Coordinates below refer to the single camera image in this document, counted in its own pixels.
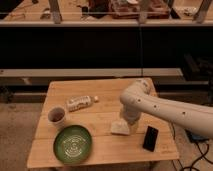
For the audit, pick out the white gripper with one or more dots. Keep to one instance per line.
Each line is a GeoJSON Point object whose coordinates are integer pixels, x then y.
{"type": "Point", "coordinates": [133, 127]}

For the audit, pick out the white sponge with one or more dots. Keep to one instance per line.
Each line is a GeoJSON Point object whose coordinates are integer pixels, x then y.
{"type": "Point", "coordinates": [120, 127]}

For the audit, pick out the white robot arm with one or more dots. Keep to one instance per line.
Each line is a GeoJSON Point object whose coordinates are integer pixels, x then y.
{"type": "Point", "coordinates": [136, 98]}

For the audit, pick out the black smartphone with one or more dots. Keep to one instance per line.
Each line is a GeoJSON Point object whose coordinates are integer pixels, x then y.
{"type": "Point", "coordinates": [150, 139]}

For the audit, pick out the wooden table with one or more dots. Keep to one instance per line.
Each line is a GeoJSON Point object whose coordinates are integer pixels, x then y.
{"type": "Point", "coordinates": [106, 148]}

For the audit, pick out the black foot pedal box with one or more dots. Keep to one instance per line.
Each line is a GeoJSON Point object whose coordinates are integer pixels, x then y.
{"type": "Point", "coordinates": [194, 138]}

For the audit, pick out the green plate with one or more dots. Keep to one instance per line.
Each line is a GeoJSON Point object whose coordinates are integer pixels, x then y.
{"type": "Point", "coordinates": [72, 145]}

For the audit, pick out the white paper cup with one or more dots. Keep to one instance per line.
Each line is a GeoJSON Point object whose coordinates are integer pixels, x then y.
{"type": "Point", "coordinates": [57, 117]}

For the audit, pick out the long workbench shelf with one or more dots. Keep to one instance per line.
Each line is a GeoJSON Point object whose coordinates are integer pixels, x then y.
{"type": "Point", "coordinates": [106, 13]}

